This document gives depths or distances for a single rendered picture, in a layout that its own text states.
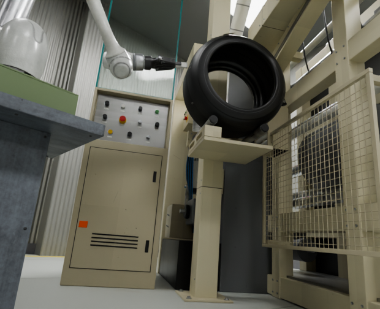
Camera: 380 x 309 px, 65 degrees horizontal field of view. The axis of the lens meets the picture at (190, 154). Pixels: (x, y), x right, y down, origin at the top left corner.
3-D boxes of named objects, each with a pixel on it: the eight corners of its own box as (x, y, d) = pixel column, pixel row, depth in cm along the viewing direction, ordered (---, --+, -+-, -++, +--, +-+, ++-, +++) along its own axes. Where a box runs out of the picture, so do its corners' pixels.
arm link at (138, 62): (132, 59, 165) (143, 59, 167) (132, 73, 163) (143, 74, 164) (133, 49, 157) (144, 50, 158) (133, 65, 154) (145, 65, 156)
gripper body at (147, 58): (144, 51, 158) (161, 53, 160) (143, 61, 166) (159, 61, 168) (144, 64, 156) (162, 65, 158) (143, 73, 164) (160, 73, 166)
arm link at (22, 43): (5, 59, 95) (23, 2, 101) (-25, 70, 104) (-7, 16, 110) (49, 84, 108) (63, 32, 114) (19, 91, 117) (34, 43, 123)
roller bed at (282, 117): (254, 154, 207) (255, 114, 215) (273, 157, 210) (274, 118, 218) (267, 147, 188) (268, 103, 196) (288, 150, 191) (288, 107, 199)
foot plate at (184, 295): (174, 292, 180) (175, 287, 181) (217, 293, 186) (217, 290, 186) (184, 301, 155) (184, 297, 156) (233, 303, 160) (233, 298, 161)
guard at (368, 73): (262, 246, 182) (263, 137, 201) (264, 246, 182) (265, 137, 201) (387, 258, 97) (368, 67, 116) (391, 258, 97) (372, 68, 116)
